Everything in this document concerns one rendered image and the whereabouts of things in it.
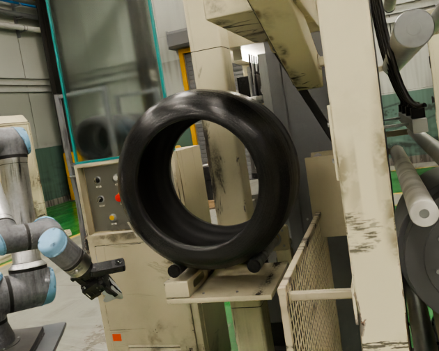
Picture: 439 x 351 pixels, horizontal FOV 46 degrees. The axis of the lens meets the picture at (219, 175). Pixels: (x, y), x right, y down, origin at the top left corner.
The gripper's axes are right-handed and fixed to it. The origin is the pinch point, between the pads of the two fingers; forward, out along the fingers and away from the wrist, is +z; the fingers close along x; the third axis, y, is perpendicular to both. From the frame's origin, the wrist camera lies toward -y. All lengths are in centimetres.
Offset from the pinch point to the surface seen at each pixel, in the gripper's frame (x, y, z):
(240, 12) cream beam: 12, -83, -68
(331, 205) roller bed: 5, -80, 15
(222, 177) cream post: -26, -53, 1
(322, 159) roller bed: -3, -87, 2
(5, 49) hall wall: -1089, 236, 159
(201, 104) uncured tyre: -4, -62, -43
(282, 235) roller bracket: -2, -59, 23
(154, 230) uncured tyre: 4.2, -25.8, -18.9
